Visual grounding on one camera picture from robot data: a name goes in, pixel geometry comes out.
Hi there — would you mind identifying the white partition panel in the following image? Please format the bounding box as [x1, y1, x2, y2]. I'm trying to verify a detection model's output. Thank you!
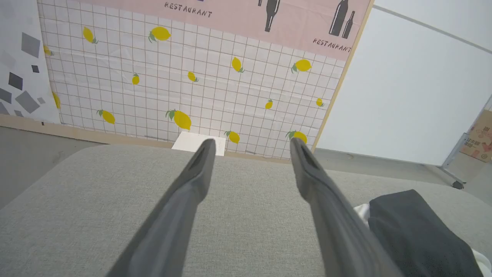
[313, 0, 492, 167]

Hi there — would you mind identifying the brown cardboard box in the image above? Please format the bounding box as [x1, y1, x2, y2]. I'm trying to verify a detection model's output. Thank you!
[459, 110, 492, 163]

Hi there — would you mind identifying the grey terrazzo print panel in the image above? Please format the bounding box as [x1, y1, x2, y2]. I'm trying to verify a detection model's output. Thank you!
[0, 0, 62, 125]

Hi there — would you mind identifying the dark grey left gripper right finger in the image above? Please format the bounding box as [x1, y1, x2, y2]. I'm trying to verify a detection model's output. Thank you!
[290, 138, 404, 277]

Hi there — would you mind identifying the black and white garment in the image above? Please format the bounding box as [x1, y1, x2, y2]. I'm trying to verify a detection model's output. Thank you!
[354, 189, 492, 277]

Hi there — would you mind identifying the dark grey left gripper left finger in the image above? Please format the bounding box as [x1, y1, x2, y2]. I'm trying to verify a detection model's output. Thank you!
[106, 138, 216, 277]

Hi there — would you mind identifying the small white box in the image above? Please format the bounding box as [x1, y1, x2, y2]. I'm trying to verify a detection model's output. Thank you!
[171, 132, 226, 157]

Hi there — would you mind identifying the lemon and restaurant print panel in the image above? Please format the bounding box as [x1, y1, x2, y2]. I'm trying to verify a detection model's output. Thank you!
[37, 0, 375, 160]

